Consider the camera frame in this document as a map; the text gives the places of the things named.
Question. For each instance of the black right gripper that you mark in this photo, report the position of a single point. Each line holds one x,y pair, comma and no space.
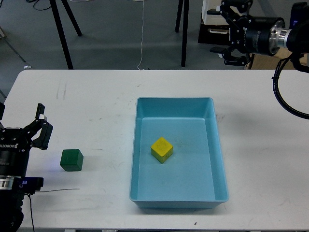
256,35

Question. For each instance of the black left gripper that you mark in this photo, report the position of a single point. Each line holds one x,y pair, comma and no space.
15,144

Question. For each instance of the green wooden cube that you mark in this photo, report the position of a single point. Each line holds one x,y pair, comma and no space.
71,160

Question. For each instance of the yellow wooden cube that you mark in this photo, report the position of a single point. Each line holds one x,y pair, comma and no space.
161,149

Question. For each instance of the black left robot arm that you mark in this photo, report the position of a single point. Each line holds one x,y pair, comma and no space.
11,200

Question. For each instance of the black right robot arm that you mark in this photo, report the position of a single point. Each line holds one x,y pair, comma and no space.
295,39

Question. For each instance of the black storage crate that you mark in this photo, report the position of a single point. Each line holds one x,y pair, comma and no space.
214,34

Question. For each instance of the black table leg right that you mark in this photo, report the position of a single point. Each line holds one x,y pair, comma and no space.
183,13

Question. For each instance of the black table leg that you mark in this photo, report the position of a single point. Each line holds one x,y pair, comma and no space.
183,13
61,34

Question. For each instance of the black table leg angled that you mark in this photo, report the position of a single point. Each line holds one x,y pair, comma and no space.
71,17

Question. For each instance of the black table leg left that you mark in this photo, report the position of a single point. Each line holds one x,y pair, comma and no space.
61,34

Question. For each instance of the light blue plastic bin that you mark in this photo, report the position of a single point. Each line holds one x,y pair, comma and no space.
194,175

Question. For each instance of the wooden box with handles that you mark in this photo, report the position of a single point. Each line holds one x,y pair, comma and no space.
263,62

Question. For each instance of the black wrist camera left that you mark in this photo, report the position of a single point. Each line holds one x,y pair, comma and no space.
28,185

